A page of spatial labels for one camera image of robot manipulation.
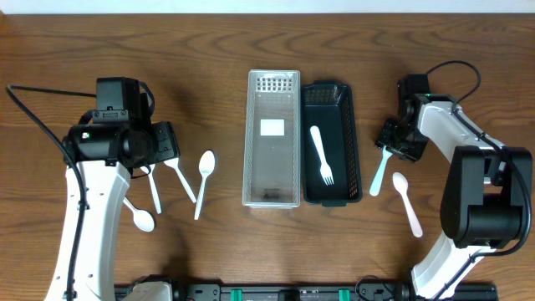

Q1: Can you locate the pink-white plastic spoon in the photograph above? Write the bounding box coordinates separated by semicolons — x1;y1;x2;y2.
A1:
392;172;423;237

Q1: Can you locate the pale green plastic fork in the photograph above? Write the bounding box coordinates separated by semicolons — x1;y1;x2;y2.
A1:
369;146;392;196

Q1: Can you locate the white plastic fork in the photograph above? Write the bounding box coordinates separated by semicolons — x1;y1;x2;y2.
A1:
310;125;334;186

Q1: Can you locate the white spoon near arm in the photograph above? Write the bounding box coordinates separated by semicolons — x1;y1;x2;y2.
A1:
123;197;155;232

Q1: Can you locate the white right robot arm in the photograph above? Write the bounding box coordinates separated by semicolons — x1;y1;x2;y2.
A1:
384;93;532;300

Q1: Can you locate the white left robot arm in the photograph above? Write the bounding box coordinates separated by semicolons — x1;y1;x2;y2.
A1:
46;120;180;300

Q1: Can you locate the white utensil under gripper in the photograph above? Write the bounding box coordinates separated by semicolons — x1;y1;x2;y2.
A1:
140;164;162;215

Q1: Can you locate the white spoon upright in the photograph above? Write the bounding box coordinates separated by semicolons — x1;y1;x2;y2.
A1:
194;150;216;220

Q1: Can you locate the clear mesh plastic basket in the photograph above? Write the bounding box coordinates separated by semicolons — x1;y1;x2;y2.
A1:
242;69;301;209

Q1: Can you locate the white utensil handle diagonal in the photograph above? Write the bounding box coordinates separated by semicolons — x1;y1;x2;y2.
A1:
164;157;196;203

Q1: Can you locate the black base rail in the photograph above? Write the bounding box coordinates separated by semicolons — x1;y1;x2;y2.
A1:
115;273;499;301

